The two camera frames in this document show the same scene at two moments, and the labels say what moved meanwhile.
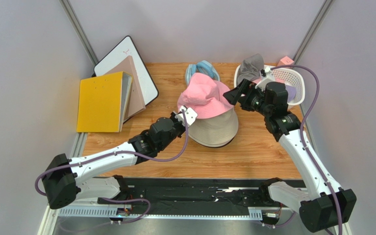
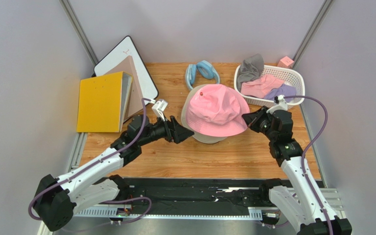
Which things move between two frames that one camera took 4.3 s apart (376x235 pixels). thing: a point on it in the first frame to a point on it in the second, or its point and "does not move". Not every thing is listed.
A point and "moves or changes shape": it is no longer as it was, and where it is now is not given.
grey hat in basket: (250, 68) does not move
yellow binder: (102, 102) does not move
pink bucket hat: (204, 96) moves or changes shape
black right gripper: (243, 97) to (260, 120)
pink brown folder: (136, 103) does not move
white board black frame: (126, 48) does not move
